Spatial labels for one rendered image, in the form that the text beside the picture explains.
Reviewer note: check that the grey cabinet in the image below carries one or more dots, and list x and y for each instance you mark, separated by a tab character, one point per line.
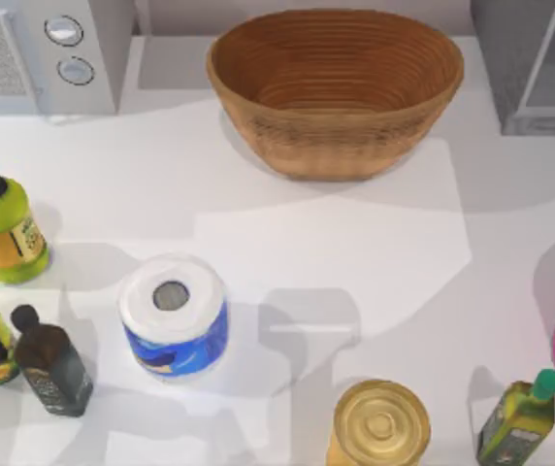
534	63

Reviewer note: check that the brown woven basket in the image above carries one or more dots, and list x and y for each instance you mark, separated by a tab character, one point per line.
336	97

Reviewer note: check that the white and blue paper roll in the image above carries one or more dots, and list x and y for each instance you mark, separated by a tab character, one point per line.
175	320

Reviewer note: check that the large green bottle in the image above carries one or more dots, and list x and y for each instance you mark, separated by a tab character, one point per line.
6	228

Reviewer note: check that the round microwave knob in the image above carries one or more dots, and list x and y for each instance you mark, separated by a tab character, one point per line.
75	70
63	30

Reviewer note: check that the green square bottle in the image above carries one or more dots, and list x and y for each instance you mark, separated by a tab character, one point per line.
517	427

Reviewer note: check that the dark brown square bottle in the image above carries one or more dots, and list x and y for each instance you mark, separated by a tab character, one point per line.
52	364

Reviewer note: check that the pale microwave oven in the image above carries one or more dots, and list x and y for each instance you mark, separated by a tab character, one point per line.
15	53

